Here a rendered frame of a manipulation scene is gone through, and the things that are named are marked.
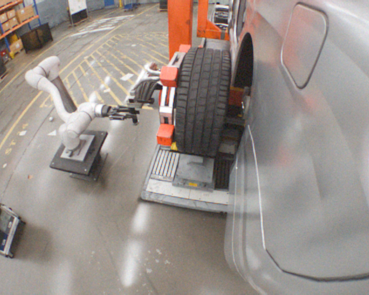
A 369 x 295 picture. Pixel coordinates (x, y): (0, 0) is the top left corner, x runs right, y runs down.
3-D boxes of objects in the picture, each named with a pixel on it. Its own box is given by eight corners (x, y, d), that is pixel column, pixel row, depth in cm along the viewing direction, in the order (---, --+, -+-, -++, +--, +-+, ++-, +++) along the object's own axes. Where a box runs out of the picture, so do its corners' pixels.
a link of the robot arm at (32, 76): (35, 81, 86) (47, 69, 94) (20, 72, 81) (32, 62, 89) (37, 93, 96) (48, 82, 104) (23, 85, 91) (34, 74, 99)
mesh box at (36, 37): (41, 48, 503) (35, 29, 426) (26, 54, 510) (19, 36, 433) (53, 40, 556) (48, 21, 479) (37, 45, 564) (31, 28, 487)
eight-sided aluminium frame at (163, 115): (174, 158, 116) (170, 85, 73) (164, 157, 116) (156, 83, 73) (188, 105, 148) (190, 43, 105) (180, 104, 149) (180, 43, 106)
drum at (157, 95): (180, 113, 112) (180, 96, 101) (148, 110, 114) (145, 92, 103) (184, 100, 120) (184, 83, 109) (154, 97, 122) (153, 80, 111)
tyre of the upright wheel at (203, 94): (236, 71, 62) (228, 43, 109) (174, 64, 64) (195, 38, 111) (212, 179, 107) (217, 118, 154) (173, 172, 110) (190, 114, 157)
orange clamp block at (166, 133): (175, 133, 97) (171, 146, 91) (161, 131, 98) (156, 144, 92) (174, 124, 91) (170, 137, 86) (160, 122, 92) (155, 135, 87)
